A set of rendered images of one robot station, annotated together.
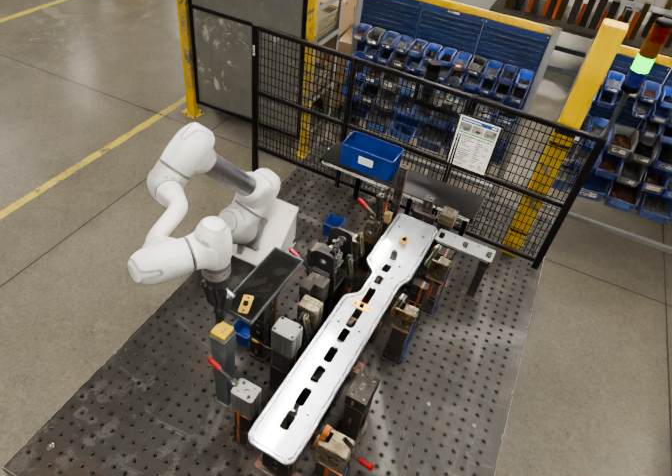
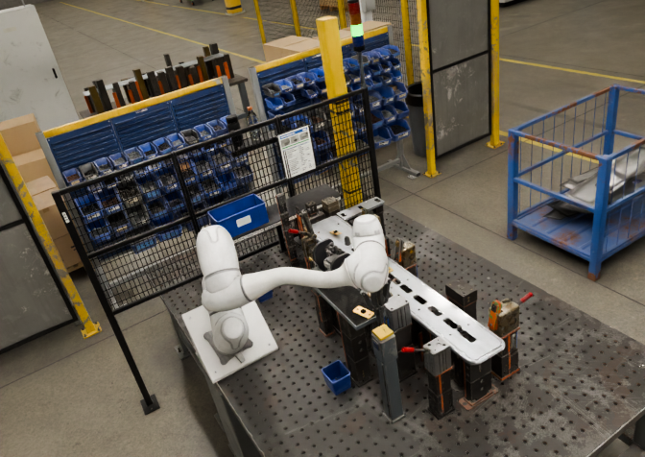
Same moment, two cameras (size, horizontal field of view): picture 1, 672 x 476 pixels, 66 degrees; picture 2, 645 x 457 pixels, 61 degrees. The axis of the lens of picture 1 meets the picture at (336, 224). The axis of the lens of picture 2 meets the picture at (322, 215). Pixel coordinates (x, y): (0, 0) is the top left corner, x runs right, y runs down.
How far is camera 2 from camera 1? 1.60 m
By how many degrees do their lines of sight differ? 40
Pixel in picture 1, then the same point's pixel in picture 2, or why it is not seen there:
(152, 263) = (380, 261)
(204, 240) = (376, 229)
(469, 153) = (298, 159)
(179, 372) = (347, 444)
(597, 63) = (334, 45)
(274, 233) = (250, 319)
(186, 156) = (230, 252)
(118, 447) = not seen: outside the picture
